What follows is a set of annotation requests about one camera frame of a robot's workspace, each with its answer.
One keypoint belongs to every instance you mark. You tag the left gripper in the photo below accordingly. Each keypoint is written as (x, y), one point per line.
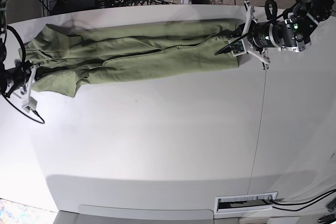
(260, 35)

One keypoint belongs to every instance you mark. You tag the white cable grommet tray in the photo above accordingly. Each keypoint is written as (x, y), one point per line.
(244, 203)

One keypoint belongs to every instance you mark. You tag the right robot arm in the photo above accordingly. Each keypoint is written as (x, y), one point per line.
(5, 28)

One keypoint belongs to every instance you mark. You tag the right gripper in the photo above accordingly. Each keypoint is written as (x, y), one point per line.
(18, 81)

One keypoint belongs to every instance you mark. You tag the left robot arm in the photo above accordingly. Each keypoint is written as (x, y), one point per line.
(289, 31)

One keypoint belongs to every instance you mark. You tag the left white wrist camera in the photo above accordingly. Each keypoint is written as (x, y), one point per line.
(239, 48)

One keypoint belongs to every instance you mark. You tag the green T-shirt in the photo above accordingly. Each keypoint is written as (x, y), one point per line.
(70, 59)

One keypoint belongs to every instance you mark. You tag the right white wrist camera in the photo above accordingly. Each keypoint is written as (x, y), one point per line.
(29, 104)

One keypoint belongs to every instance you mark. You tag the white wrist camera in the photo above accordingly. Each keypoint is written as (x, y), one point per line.
(29, 104)
(239, 48)

